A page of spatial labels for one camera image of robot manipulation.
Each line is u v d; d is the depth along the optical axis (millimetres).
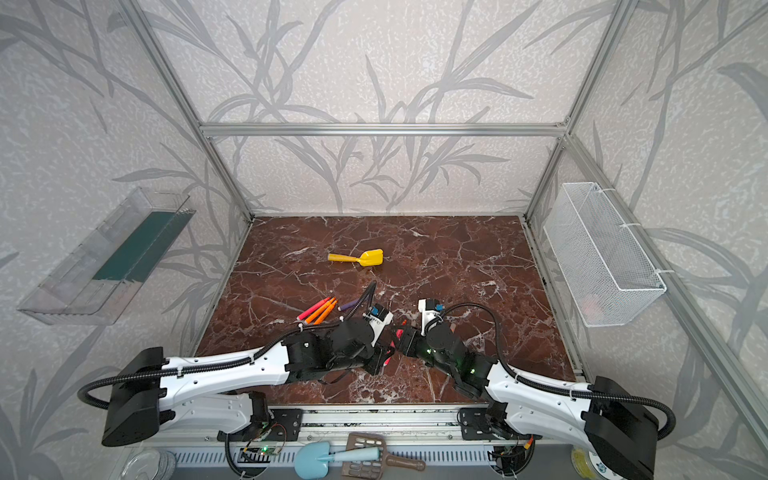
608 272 609
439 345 580
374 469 681
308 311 935
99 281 632
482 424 737
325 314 933
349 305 961
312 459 684
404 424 754
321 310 937
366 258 1077
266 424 654
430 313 720
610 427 411
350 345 549
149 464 648
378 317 666
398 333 748
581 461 654
